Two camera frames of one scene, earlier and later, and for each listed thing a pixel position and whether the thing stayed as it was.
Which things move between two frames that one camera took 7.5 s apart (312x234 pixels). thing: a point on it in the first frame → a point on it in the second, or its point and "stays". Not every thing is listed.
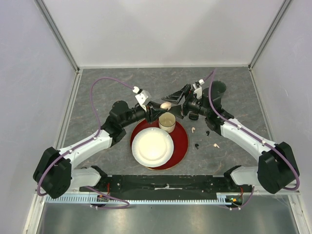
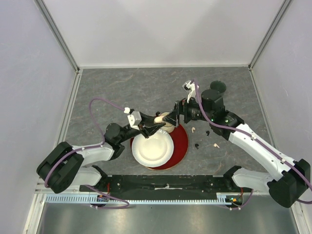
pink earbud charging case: [166, 105] → [158, 119]
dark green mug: [218, 88] stays
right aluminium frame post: [269, 33] stays
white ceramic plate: [152, 147] stays
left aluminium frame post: [46, 13] stays
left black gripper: [151, 113] → [145, 126]
